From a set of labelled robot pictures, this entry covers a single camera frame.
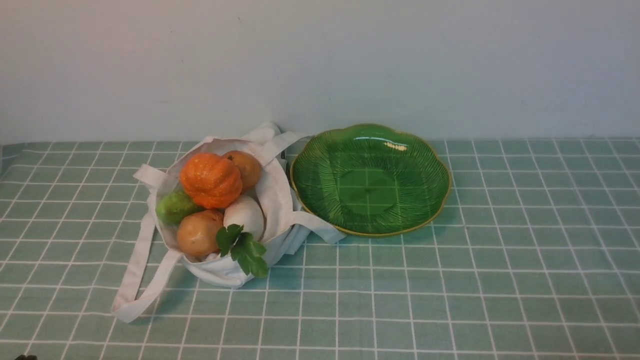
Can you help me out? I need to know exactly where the orange toy pumpkin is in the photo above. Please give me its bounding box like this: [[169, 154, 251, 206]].
[[179, 152, 243, 209]]

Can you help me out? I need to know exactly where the white cloth tote bag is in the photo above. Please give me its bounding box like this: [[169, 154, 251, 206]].
[[110, 121, 345, 323]]

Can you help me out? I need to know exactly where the green leaf-shaped glass plate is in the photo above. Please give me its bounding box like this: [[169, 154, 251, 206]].
[[289, 123, 453, 238]]

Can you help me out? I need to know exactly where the brown potato at back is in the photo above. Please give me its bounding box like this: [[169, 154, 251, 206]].
[[222, 150, 262, 194]]

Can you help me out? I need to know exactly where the brown potato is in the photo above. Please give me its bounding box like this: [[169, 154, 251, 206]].
[[177, 209, 224, 259], [222, 150, 262, 194]]

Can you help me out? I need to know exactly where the white radish with leaves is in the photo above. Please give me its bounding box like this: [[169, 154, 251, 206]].
[[215, 194, 268, 278]]

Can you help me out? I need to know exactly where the brown potato at front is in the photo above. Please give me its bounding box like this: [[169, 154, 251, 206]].
[[177, 209, 224, 259]]

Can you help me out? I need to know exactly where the green vegetable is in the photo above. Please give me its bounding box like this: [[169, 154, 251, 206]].
[[155, 189, 205, 226]]

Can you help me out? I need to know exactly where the green checkered tablecloth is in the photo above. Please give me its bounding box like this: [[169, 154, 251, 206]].
[[0, 138, 640, 360]]

